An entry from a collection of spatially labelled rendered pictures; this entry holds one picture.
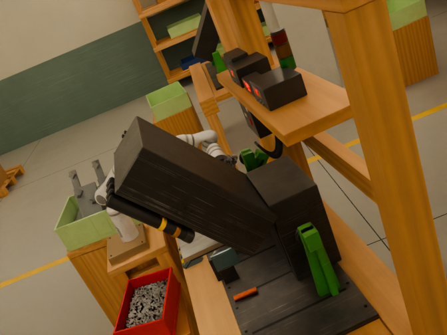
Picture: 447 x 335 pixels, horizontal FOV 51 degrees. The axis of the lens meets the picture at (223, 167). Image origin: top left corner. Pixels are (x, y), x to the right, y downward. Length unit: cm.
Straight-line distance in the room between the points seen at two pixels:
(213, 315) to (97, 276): 137
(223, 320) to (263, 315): 15
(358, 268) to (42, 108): 815
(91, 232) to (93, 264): 21
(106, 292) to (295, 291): 163
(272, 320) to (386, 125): 87
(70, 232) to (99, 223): 18
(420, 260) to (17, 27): 847
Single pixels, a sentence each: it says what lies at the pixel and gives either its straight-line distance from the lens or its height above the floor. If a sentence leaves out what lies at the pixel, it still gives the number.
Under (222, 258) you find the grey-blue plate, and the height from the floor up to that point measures 102.
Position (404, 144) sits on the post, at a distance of 109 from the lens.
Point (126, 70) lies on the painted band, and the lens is 900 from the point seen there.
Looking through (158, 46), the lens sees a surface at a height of 82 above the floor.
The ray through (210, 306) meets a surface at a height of 90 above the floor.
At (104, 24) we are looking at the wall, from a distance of 890.
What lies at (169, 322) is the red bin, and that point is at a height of 86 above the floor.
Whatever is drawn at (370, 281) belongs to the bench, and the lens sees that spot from 173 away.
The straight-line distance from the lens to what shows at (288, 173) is 173.
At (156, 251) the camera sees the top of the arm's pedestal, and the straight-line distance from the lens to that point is 242.
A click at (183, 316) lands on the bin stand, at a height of 80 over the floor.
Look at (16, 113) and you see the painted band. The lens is 956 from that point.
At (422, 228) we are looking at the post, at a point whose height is 130.
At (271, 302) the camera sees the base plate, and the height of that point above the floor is 90.
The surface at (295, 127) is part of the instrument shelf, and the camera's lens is 131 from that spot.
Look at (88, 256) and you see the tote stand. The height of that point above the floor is 72.
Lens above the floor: 206
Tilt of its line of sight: 25 degrees down
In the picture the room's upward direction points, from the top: 23 degrees counter-clockwise
